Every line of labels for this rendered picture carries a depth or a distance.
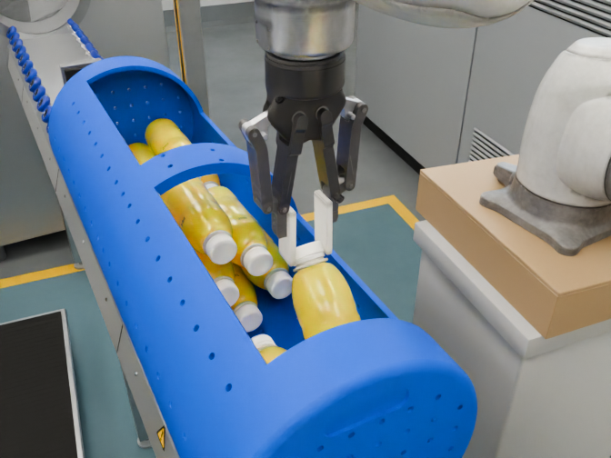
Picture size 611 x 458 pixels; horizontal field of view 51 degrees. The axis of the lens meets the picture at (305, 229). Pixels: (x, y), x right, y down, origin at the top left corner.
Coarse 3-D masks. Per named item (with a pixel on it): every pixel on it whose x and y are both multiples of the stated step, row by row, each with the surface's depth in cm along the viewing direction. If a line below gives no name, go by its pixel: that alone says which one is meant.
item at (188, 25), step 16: (176, 0) 173; (192, 0) 174; (176, 16) 177; (192, 16) 176; (176, 32) 182; (192, 32) 179; (192, 48) 181; (192, 64) 183; (192, 80) 186; (208, 112) 194
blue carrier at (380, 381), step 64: (128, 64) 113; (64, 128) 107; (128, 128) 123; (192, 128) 130; (128, 192) 82; (128, 256) 76; (192, 256) 68; (128, 320) 75; (192, 320) 63; (384, 320) 59; (192, 384) 60; (256, 384) 54; (320, 384) 52; (384, 384) 54; (448, 384) 58; (192, 448) 58; (256, 448) 51; (320, 448) 54; (384, 448) 59; (448, 448) 66
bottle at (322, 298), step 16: (320, 256) 70; (304, 272) 69; (320, 272) 69; (336, 272) 70; (304, 288) 68; (320, 288) 68; (336, 288) 68; (304, 304) 68; (320, 304) 68; (336, 304) 68; (352, 304) 69; (304, 320) 69; (320, 320) 68; (336, 320) 68; (352, 320) 68; (304, 336) 70
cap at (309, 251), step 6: (300, 246) 70; (306, 246) 70; (312, 246) 70; (318, 246) 70; (300, 252) 70; (306, 252) 70; (312, 252) 70; (318, 252) 70; (300, 258) 70; (306, 258) 70; (312, 258) 70
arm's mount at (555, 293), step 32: (480, 160) 116; (512, 160) 117; (448, 192) 105; (480, 192) 106; (448, 224) 107; (480, 224) 98; (512, 224) 98; (480, 256) 100; (512, 256) 92; (544, 256) 91; (576, 256) 91; (608, 256) 92; (512, 288) 93; (544, 288) 87; (576, 288) 85; (608, 288) 88; (544, 320) 88; (576, 320) 89
